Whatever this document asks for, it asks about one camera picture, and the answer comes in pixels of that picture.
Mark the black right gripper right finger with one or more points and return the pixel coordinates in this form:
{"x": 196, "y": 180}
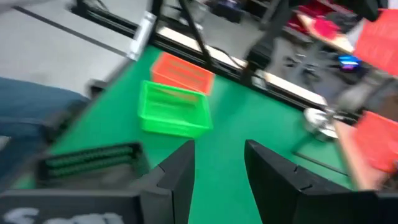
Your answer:
{"x": 280, "y": 193}

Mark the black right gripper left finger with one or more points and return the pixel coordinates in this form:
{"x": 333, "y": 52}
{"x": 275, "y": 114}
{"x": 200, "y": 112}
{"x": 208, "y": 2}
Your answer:
{"x": 174, "y": 193}

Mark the green slotted plastic basket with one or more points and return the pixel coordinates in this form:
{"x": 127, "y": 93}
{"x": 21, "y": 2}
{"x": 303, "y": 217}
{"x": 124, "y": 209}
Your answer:
{"x": 174, "y": 112}

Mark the black slotted plastic basket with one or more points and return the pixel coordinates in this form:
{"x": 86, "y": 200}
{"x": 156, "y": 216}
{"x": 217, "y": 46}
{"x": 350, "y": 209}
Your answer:
{"x": 93, "y": 165}

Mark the orange slotted plastic basket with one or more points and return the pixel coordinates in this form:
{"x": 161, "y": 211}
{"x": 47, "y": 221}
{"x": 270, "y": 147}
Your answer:
{"x": 379, "y": 43}
{"x": 379, "y": 140}
{"x": 183, "y": 73}

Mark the white shade silver table lamp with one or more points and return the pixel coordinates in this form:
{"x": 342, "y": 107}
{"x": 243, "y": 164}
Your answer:
{"x": 320, "y": 124}

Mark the green table mat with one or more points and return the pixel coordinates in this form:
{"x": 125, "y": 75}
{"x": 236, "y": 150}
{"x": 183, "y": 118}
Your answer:
{"x": 230, "y": 124}

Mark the light wooden table board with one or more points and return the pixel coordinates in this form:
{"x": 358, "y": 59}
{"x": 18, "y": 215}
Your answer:
{"x": 289, "y": 88}

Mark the person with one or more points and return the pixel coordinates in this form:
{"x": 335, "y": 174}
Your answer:
{"x": 34, "y": 105}

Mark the black metal table frame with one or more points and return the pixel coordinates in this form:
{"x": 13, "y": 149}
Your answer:
{"x": 192, "y": 34}

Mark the silver frame bracket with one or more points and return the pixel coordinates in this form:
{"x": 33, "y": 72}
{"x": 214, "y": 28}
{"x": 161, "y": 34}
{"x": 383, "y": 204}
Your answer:
{"x": 141, "y": 34}

